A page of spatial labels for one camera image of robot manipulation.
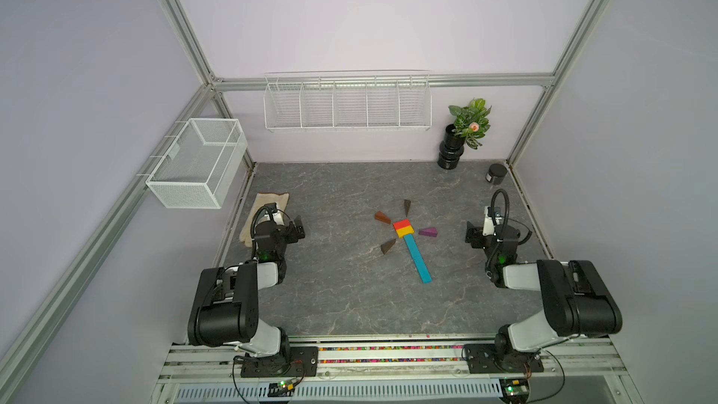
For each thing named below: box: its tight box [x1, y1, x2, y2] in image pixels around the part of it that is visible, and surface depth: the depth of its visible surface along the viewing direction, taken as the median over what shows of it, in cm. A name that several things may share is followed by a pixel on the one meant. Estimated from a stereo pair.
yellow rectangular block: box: [396, 225, 416, 239], surface depth 101 cm
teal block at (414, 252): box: [402, 233, 428, 269], surface depth 96 cm
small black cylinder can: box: [485, 163, 508, 186], surface depth 115 cm
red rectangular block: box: [392, 218, 412, 231], surface depth 102 cm
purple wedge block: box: [417, 227, 438, 238], surface depth 101 cm
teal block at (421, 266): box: [408, 248, 432, 285], surface depth 91 cm
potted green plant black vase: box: [437, 98, 492, 171], surface depth 104 cm
